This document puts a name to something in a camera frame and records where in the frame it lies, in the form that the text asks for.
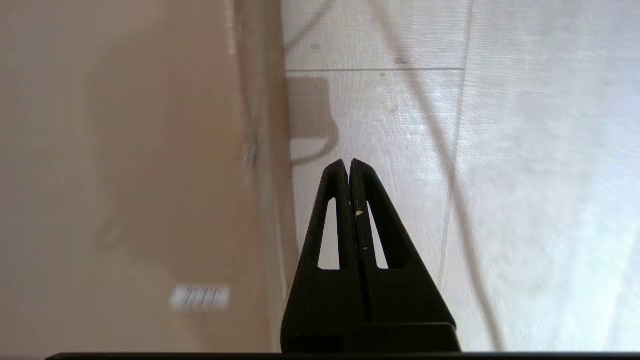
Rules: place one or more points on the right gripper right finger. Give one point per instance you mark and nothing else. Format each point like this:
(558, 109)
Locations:
(410, 300)

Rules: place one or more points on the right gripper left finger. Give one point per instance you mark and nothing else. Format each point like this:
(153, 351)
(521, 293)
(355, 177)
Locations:
(325, 300)

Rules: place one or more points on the brown cardboard shoe box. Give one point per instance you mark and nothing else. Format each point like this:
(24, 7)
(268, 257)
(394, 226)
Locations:
(125, 175)

